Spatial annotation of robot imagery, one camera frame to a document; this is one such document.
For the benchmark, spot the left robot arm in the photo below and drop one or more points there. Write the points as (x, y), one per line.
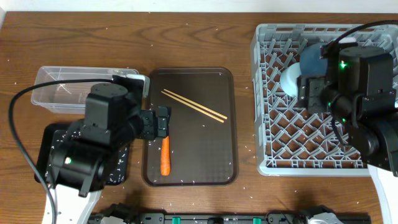
(79, 165)

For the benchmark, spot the brown serving tray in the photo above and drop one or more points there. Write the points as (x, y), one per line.
(203, 151)

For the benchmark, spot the blue plate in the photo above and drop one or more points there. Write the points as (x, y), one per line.
(311, 61)

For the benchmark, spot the grey dishwasher rack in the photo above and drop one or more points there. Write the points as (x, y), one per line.
(289, 140)

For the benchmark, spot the white rice pile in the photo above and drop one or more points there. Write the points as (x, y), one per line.
(53, 138)

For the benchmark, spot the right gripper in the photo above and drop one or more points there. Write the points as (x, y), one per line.
(310, 93)

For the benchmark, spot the light blue bowl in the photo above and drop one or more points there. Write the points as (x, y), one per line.
(288, 79)

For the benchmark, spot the black tray bin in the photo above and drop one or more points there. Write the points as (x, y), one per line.
(52, 127)

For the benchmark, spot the wooden chopstick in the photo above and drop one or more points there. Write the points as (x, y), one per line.
(197, 104)
(194, 107)

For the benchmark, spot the orange carrot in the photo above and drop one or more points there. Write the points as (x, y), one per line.
(165, 165)

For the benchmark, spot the clear plastic bin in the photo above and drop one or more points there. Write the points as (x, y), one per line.
(70, 98)

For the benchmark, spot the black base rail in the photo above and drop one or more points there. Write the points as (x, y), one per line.
(119, 213)

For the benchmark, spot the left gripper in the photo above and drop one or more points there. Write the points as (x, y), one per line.
(155, 129)

